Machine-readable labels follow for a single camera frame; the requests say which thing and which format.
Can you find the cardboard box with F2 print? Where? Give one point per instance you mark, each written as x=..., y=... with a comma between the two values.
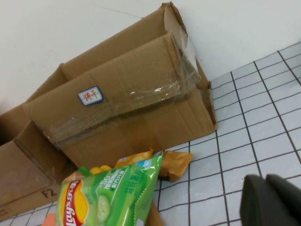
x=26, y=169

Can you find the taped cardboard box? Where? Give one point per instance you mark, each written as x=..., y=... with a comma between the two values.
x=141, y=113

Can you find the yellow biscuit packet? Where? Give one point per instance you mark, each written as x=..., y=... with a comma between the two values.
x=134, y=159

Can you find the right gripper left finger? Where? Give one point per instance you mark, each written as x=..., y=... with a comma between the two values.
x=258, y=207

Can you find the brown snack packet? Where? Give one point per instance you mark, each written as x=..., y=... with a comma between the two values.
x=175, y=164

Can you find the green Lay's chip bag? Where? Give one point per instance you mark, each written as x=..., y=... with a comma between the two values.
x=113, y=200

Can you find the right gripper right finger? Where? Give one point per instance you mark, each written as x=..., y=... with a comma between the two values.
x=288, y=191

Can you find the biscuit label sticker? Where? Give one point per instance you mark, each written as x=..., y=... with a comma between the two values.
x=90, y=95

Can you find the white black-grid tablecloth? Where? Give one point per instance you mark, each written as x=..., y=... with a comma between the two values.
x=247, y=141

